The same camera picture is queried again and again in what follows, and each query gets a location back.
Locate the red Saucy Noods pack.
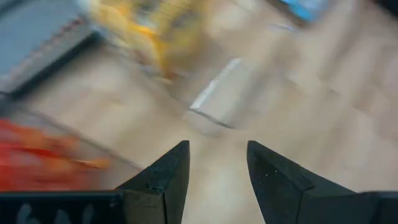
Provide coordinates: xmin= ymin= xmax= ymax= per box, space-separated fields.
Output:
xmin=0 ymin=118 xmax=111 ymax=191

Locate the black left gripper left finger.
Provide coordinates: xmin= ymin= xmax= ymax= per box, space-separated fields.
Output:
xmin=115 ymin=139 xmax=192 ymax=224

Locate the blue Maruchan ramen pack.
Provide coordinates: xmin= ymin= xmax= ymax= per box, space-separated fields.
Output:
xmin=279 ymin=0 xmax=332 ymax=22

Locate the black hazard-striped floor mat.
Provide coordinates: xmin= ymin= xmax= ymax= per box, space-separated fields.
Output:
xmin=0 ymin=17 xmax=105 ymax=100

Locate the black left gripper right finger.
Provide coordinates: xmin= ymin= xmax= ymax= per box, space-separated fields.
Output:
xmin=246 ymin=139 xmax=366 ymax=224

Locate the yellow Maruchan ramen pack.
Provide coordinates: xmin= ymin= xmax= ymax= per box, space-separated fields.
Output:
xmin=90 ymin=0 xmax=200 ymax=85

